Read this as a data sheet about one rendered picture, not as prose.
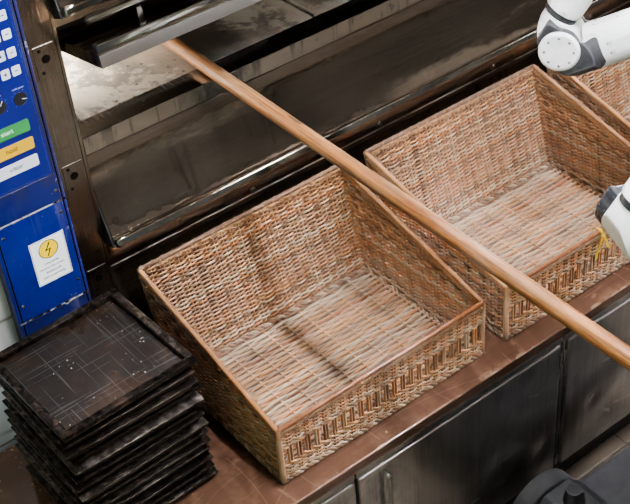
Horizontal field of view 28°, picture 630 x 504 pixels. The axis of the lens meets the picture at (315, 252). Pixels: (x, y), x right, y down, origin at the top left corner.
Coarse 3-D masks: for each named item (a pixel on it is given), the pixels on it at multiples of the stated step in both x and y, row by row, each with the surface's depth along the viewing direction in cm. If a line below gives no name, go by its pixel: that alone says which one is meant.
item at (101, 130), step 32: (352, 0) 274; (384, 0) 273; (416, 0) 279; (288, 32) 266; (320, 32) 265; (352, 32) 271; (224, 64) 257; (256, 64) 258; (160, 96) 250; (192, 96) 252; (96, 128) 242; (128, 128) 245
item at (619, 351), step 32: (192, 64) 256; (256, 96) 241; (288, 128) 234; (352, 160) 223; (384, 192) 216; (448, 224) 207; (480, 256) 201; (512, 288) 196; (544, 288) 193; (576, 320) 187; (608, 352) 183
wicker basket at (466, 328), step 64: (320, 192) 282; (192, 256) 267; (256, 256) 276; (320, 256) 287; (384, 256) 286; (192, 320) 271; (256, 320) 280; (320, 320) 282; (384, 320) 281; (448, 320) 276; (320, 384) 267; (384, 384) 253; (256, 448) 251; (320, 448) 249
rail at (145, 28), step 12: (204, 0) 225; (216, 0) 226; (168, 12) 222; (180, 12) 222; (192, 12) 224; (144, 24) 219; (156, 24) 220; (168, 24) 222; (120, 36) 217; (132, 36) 218; (96, 48) 215; (108, 48) 216
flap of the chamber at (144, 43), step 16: (160, 0) 236; (176, 0) 234; (192, 0) 232; (240, 0) 229; (256, 0) 231; (112, 16) 233; (128, 16) 231; (144, 16) 229; (192, 16) 224; (208, 16) 226; (224, 16) 228; (64, 32) 230; (80, 32) 228; (96, 32) 227; (112, 32) 225; (160, 32) 221; (176, 32) 223; (64, 48) 227; (80, 48) 221; (128, 48) 218; (144, 48) 220; (96, 64) 218; (112, 64) 218
